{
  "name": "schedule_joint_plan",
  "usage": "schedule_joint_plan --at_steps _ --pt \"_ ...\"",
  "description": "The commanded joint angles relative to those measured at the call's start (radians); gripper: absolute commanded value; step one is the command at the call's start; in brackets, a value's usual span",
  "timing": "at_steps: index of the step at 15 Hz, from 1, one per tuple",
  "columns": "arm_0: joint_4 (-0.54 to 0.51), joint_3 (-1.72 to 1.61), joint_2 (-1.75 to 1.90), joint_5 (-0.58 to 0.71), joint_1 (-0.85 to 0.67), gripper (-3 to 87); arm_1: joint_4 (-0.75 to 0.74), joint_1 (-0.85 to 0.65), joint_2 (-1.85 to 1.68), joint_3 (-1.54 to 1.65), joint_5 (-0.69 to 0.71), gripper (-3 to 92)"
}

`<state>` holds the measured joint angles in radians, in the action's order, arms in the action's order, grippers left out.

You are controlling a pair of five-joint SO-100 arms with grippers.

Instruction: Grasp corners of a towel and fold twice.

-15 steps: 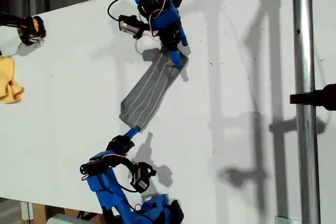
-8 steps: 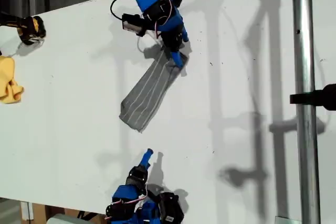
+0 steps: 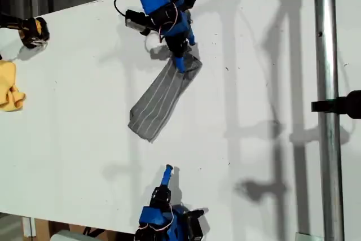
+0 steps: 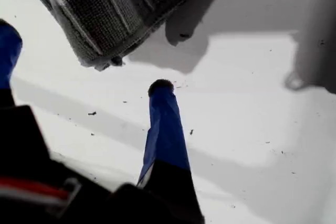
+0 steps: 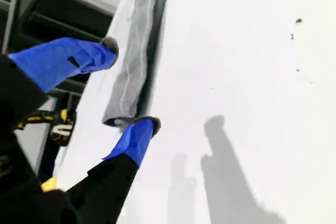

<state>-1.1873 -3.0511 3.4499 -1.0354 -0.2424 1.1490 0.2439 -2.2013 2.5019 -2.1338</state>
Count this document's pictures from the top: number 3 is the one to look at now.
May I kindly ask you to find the yellow cloth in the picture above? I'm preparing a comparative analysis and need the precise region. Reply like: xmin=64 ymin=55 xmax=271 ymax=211
xmin=0 ymin=59 xmax=27 ymax=113

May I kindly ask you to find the black camera cable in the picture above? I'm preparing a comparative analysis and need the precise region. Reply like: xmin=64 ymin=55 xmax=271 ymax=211
xmin=113 ymin=0 xmax=142 ymax=17

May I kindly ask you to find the brown cardboard box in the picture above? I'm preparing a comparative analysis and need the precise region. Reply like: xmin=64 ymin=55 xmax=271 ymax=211
xmin=21 ymin=217 xmax=136 ymax=241

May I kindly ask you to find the red and white wire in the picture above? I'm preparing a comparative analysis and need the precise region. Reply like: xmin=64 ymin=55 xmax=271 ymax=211
xmin=137 ymin=205 xmax=175 ymax=232
xmin=151 ymin=0 xmax=186 ymax=46

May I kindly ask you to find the black and yellow tool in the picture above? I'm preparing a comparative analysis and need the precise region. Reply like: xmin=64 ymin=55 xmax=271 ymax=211
xmin=0 ymin=12 xmax=51 ymax=50

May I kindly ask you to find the black clamp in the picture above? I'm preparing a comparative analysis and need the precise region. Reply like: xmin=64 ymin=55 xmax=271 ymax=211
xmin=311 ymin=90 xmax=361 ymax=120

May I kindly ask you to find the white plastic object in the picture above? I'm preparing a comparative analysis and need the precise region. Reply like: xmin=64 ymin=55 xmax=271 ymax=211
xmin=50 ymin=229 xmax=85 ymax=241

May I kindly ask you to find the short black camera stalk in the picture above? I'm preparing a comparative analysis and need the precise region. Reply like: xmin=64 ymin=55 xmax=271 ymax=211
xmin=142 ymin=20 xmax=157 ymax=34

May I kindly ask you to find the grey striped towel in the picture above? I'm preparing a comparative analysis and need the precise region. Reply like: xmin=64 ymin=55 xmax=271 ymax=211
xmin=127 ymin=51 xmax=204 ymax=143

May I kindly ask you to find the steel post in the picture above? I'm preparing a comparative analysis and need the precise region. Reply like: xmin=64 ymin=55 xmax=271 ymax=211
xmin=312 ymin=0 xmax=346 ymax=241

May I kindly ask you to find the black camera box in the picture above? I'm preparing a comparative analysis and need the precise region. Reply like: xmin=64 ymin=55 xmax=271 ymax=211
xmin=125 ymin=8 xmax=152 ymax=36
xmin=186 ymin=208 xmax=205 ymax=239

